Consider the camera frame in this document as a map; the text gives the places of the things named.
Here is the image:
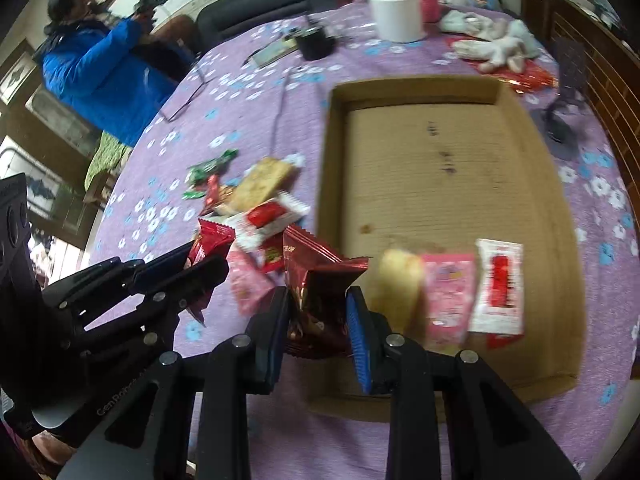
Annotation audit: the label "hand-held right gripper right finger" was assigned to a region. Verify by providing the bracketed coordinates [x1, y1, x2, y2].
[345, 285, 581, 480]

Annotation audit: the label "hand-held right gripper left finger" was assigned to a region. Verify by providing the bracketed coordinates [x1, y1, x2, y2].
[56, 286, 296, 480]

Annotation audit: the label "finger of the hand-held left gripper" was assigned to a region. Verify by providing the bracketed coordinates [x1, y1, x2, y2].
[41, 244, 196, 312]
[59, 254, 231, 358]

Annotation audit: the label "dark red snack packet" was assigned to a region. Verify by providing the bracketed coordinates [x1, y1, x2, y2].
[282, 224, 372, 361]
[186, 217, 237, 271]

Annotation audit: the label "yellow clear-wrapped snack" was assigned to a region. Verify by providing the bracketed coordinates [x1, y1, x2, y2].
[377, 249, 426, 341]

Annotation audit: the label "pink snack packet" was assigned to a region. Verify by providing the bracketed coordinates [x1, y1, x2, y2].
[420, 252, 477, 353]
[227, 250, 276, 317]

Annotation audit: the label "green twisted snack wrapper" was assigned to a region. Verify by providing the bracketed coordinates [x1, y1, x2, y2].
[181, 149, 240, 201]

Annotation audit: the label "beige cracker packet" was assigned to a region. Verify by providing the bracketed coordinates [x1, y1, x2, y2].
[220, 156, 306, 216]

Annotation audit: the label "white and red snack packet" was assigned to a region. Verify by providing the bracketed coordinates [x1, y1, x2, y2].
[467, 238, 526, 336]
[225, 190, 311, 253]

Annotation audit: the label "shallow cardboard box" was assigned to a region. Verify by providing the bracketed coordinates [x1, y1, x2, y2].
[306, 75, 588, 423]

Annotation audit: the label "red and green snack packet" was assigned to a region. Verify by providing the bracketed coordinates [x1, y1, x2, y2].
[257, 237, 286, 273]

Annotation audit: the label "small red snack packet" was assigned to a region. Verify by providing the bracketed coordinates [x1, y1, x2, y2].
[202, 175, 236, 213]

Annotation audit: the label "green patterned cloth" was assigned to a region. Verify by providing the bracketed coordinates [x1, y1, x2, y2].
[84, 130, 132, 191]

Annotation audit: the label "eyeglasses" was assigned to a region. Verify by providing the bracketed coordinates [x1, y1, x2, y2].
[162, 50, 208, 123]

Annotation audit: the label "brown chair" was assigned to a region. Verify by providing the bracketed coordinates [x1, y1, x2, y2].
[150, 14, 198, 68]

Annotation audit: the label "black leather sofa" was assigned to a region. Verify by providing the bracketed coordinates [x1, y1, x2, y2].
[196, 0, 506, 56]

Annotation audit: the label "black cup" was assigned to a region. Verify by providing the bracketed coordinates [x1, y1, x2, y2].
[295, 27, 336, 61]

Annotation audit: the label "red foil bag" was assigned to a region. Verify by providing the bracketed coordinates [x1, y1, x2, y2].
[447, 35, 558, 92]

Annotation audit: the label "black phone stand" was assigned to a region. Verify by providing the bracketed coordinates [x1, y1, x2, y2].
[532, 35, 588, 161]

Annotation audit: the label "wooden cabinet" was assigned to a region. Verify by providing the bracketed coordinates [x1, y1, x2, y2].
[530, 0, 640, 201]

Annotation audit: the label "small wall picture frame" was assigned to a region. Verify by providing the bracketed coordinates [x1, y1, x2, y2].
[0, 42, 38, 106]

